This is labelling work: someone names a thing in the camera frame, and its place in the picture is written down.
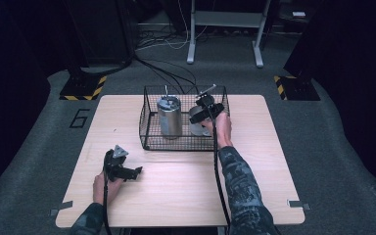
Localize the black stand with striped base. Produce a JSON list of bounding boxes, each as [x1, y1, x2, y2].
[[272, 0, 321, 102], [59, 0, 108, 102]]

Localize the white floor cables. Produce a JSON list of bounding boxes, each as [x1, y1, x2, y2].
[[134, 0, 211, 52]]

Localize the silver metal mug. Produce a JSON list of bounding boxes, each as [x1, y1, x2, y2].
[[188, 105, 213, 137]]

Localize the person's right hand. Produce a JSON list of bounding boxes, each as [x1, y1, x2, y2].
[[200, 111, 234, 150]]

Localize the black wire basket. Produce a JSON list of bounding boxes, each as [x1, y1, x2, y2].
[[138, 84, 231, 152]]

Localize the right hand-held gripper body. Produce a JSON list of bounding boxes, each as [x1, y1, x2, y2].
[[194, 83, 226, 120]]

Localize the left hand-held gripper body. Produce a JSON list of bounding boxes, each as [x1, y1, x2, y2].
[[103, 144, 130, 183]]

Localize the black floor cables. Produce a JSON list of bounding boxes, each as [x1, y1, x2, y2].
[[132, 53, 200, 96]]

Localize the right hand-held gripper cable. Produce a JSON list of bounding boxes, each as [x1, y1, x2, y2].
[[205, 103, 232, 231]]

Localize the person's left hand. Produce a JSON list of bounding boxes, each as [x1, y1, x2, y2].
[[92, 171, 124, 208]]

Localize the white metal desk frame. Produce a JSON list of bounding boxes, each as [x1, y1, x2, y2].
[[186, 0, 272, 69]]

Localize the steel tumbler with straw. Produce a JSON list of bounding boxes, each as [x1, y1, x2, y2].
[[156, 84, 183, 140]]

